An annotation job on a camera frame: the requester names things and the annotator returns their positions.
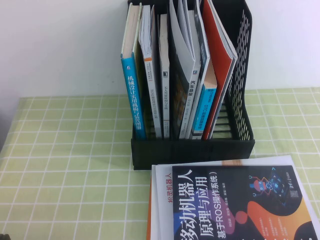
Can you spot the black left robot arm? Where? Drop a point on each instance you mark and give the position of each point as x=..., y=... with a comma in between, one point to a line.
x=3, y=237

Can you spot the thin grey spine book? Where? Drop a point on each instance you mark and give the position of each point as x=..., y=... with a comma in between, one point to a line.
x=165, y=100

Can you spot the white book orange stripe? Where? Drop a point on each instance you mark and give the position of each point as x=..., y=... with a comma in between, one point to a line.
x=152, y=95

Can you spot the white spine dark cover book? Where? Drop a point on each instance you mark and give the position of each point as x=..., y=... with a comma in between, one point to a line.
x=190, y=105

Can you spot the blue hardcover book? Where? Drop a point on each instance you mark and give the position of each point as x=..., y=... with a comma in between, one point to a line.
x=132, y=100

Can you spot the black plastic book holder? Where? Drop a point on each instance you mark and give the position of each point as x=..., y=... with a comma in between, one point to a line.
x=190, y=152

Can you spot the blue spine short book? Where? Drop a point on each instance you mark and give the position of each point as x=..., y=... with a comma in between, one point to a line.
x=203, y=110

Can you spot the dark ROS robot book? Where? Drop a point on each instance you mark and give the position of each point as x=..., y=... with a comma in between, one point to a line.
x=225, y=212

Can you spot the plain white brochure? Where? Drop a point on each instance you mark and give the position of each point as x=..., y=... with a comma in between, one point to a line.
x=153, y=190

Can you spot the grey white folded brochure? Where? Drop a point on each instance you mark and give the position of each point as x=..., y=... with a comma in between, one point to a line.
x=178, y=37

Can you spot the red cover magazine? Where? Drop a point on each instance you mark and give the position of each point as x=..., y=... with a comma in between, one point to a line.
x=215, y=37

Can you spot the orange edged booklet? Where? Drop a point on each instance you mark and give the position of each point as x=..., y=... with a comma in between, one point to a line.
x=149, y=220

